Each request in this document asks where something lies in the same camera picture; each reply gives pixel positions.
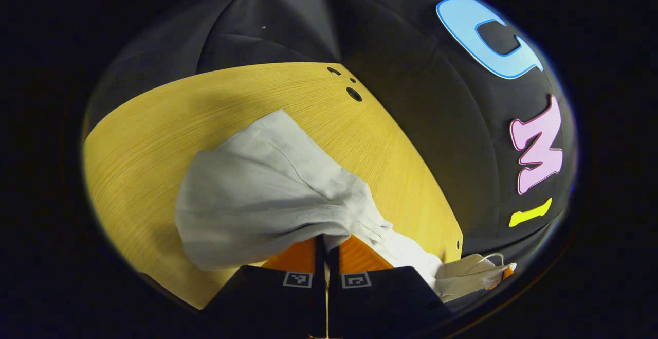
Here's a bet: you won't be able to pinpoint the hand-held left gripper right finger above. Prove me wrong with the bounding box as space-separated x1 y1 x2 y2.
328 234 454 339

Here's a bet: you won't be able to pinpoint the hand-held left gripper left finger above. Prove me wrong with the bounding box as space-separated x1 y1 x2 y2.
202 235 328 339

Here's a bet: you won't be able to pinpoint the white jeans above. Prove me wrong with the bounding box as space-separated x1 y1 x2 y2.
174 109 517 304

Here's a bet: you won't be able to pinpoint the black backdrop cloth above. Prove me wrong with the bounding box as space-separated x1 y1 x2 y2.
85 0 579 278

